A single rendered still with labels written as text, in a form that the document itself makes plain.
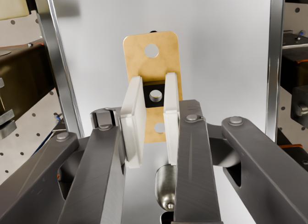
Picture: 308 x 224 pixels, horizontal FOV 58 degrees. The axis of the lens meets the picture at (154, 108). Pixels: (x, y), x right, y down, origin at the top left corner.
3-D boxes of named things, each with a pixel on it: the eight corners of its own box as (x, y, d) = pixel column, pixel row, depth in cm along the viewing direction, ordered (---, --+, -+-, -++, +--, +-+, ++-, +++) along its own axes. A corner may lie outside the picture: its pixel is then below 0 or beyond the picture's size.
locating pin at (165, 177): (184, 178, 34) (188, 219, 27) (157, 180, 34) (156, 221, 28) (181, 155, 32) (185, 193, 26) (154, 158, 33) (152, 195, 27)
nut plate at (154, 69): (185, 138, 22) (186, 145, 21) (138, 142, 22) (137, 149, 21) (177, 29, 19) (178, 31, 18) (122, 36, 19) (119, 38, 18)
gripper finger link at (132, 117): (141, 168, 14) (127, 170, 14) (146, 114, 21) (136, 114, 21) (133, 114, 13) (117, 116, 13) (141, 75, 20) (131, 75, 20)
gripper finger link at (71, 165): (121, 178, 12) (56, 183, 13) (131, 127, 17) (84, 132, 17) (116, 148, 12) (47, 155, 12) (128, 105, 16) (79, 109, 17)
